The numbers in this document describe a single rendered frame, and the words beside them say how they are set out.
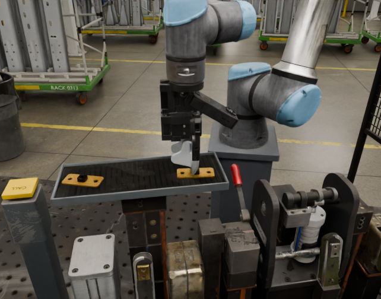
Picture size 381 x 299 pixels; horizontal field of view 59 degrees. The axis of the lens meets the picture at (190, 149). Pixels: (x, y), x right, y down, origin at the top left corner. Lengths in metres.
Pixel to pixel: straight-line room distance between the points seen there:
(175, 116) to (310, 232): 0.39
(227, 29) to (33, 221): 0.57
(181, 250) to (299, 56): 0.52
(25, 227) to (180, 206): 0.73
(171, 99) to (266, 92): 0.31
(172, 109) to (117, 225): 0.76
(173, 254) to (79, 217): 0.78
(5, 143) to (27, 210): 2.61
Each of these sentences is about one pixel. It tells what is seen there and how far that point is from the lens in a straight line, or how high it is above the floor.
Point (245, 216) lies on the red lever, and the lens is 0.77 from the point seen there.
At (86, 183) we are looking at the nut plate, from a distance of 0.76.
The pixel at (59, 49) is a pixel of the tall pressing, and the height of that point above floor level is 0.60.
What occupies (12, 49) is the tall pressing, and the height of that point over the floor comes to 0.60.
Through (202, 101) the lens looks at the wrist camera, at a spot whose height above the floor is 1.34.
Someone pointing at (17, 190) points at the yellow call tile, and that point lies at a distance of 0.80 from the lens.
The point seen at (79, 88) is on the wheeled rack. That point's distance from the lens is 4.35.
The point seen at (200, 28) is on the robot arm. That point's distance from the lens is 0.62.
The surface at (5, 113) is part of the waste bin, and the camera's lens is 3.30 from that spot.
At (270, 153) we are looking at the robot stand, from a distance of 0.99.
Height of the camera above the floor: 1.58
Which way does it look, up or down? 29 degrees down
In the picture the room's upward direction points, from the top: straight up
